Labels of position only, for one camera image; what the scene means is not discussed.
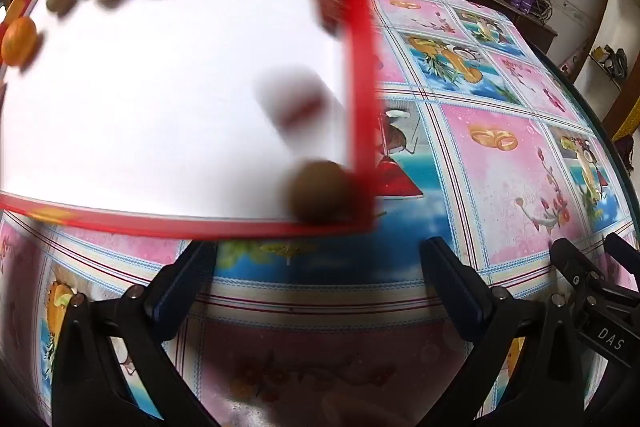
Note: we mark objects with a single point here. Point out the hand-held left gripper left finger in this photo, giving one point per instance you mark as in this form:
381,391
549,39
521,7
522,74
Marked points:
182,297

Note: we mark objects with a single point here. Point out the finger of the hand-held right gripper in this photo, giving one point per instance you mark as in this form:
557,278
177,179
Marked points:
567,254
620,249

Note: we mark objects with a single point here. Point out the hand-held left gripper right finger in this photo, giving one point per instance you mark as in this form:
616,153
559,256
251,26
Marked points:
457,297

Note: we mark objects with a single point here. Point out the red cardboard box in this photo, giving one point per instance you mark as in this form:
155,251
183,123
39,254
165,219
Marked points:
150,107

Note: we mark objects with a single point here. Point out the orange tangerine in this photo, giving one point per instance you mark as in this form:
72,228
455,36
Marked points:
19,41

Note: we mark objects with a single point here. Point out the printed pink blue tablecloth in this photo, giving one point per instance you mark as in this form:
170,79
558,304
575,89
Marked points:
500,187

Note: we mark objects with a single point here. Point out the dark red cloth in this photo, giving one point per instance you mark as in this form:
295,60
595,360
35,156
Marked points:
625,152

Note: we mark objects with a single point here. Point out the dark tools on shelf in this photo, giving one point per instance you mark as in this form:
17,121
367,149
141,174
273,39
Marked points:
612,59

